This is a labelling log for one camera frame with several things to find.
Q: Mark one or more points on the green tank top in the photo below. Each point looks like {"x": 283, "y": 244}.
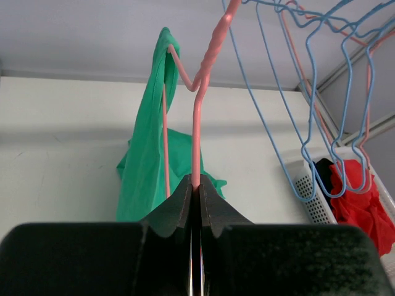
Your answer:
{"x": 142, "y": 169}

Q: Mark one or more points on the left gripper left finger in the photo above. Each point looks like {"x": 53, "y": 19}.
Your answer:
{"x": 147, "y": 257}

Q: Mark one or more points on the black tank top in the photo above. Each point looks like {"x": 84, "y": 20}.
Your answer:
{"x": 323, "y": 169}

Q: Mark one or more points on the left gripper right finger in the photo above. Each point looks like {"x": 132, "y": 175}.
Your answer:
{"x": 243, "y": 258}

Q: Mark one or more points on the blue hanger of black top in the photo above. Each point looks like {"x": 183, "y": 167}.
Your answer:
{"x": 312, "y": 99}

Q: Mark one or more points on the white plastic basket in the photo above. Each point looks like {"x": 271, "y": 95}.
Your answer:
{"x": 314, "y": 202}

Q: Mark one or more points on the aluminium frame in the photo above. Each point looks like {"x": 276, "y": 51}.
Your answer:
{"x": 331, "y": 95}

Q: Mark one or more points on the pink hanger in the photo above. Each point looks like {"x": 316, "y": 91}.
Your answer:
{"x": 201, "y": 81}
{"x": 367, "y": 40}

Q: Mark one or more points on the red tank top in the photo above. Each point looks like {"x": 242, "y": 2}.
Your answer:
{"x": 364, "y": 211}

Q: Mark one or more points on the blue hanger of white top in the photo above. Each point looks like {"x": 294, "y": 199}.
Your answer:
{"x": 352, "y": 48}

